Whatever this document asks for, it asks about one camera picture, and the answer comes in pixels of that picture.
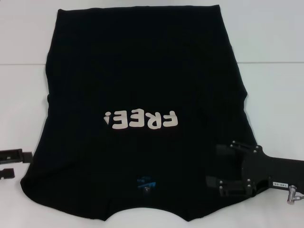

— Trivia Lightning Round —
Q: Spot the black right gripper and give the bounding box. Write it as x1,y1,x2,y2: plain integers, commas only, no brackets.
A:
206,140,304,198

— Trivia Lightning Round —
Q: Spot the black shirt with FREE print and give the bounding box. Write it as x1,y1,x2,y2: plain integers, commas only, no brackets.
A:
20,9,274,216

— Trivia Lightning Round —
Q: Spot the silver metal connector plug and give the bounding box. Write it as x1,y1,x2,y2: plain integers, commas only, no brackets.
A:
286,185,299,205

